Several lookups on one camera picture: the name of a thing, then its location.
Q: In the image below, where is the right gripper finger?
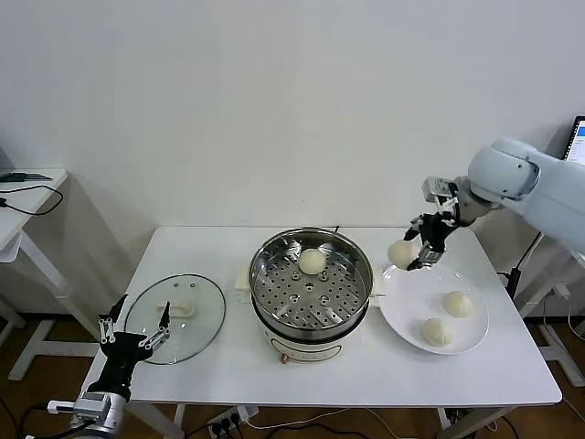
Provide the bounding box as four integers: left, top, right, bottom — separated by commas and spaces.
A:
401, 218, 426, 242
408, 244, 442, 272

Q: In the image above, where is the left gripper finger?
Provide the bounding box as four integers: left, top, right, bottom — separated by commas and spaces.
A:
138, 300, 172, 352
97, 294, 130, 345

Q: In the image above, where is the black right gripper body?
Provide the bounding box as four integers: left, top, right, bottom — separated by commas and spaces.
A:
418, 212, 458, 257

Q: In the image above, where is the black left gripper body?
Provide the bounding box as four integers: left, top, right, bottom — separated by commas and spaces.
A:
87, 331, 153, 396

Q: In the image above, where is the white steamed baozi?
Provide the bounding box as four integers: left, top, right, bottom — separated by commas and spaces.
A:
387, 241, 421, 271
297, 248, 327, 276
441, 290, 476, 317
420, 316, 454, 349

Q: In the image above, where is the round glass lid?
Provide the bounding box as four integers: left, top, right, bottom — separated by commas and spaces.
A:
123, 273, 228, 366

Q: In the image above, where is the perforated steel steamer pot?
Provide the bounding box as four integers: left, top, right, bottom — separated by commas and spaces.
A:
235, 227, 388, 331

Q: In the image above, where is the white oval plate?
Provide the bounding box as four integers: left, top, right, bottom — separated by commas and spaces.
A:
380, 259, 490, 356

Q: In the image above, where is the white power strip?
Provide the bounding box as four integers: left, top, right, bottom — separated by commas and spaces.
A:
206, 404, 260, 435

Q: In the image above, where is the white side desk with tool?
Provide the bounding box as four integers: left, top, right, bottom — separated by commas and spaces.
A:
0, 168, 111, 383

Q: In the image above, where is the white electric cooker base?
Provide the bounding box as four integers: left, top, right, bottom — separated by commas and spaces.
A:
235, 273, 388, 367

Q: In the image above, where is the open laptop lit screen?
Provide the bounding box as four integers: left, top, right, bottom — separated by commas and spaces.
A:
564, 114, 585, 164

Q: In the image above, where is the green flat tool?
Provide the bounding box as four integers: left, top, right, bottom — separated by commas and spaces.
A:
0, 171, 54, 183

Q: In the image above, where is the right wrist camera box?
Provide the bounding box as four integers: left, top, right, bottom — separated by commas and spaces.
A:
420, 177, 461, 203

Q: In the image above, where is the black cable with block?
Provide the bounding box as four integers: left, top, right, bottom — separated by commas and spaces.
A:
496, 230, 545, 298

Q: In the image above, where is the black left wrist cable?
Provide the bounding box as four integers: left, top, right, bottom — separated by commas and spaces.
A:
17, 404, 81, 439

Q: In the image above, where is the black looped cable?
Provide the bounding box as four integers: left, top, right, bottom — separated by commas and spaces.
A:
0, 184, 64, 216

